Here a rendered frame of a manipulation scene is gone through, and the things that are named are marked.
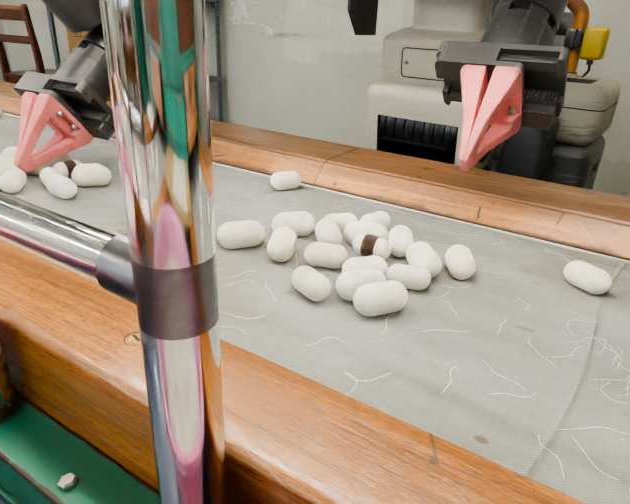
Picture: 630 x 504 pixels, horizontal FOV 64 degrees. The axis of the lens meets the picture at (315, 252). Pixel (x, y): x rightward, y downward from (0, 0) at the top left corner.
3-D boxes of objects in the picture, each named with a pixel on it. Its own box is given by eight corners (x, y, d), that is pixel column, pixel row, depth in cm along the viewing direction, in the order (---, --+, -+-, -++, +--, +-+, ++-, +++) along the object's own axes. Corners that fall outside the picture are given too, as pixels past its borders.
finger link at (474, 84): (526, 147, 35) (564, 50, 38) (428, 133, 38) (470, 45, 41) (525, 201, 41) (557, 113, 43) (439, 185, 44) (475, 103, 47)
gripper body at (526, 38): (563, 64, 37) (589, -4, 40) (433, 55, 42) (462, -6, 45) (557, 123, 43) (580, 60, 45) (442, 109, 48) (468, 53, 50)
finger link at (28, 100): (21, 156, 48) (77, 82, 50) (-21, 144, 51) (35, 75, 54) (72, 196, 53) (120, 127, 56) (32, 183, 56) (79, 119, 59)
